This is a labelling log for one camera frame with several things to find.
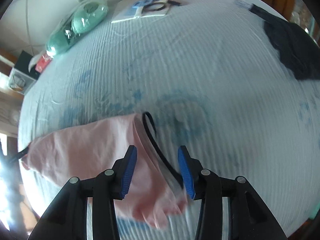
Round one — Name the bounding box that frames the pink printed t-shirt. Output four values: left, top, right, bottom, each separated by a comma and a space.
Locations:
22, 112, 188, 228

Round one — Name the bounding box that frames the dark green gift bag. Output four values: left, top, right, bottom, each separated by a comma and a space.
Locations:
8, 51, 40, 95

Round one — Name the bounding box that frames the red tissue box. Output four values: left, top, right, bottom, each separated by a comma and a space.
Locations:
28, 50, 52, 73

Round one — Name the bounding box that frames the green yarn ball in plastic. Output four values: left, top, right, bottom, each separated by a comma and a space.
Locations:
46, 21, 79, 58

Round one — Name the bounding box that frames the light blue ribbed bedsheet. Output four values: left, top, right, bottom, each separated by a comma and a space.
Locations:
18, 0, 319, 235

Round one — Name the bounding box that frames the black cloth item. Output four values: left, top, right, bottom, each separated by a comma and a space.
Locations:
249, 5, 319, 80

